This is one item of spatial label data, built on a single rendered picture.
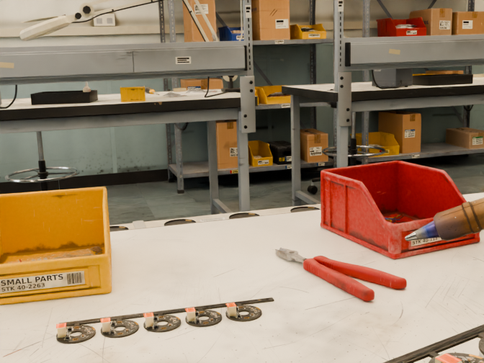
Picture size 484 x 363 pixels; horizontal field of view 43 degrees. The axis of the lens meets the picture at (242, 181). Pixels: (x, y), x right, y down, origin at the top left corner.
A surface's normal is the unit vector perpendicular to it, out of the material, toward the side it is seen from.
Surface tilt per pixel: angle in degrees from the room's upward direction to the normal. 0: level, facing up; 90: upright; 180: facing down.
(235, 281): 0
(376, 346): 0
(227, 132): 91
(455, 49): 90
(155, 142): 90
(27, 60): 90
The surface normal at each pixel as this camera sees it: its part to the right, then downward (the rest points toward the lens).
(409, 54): 0.27, 0.18
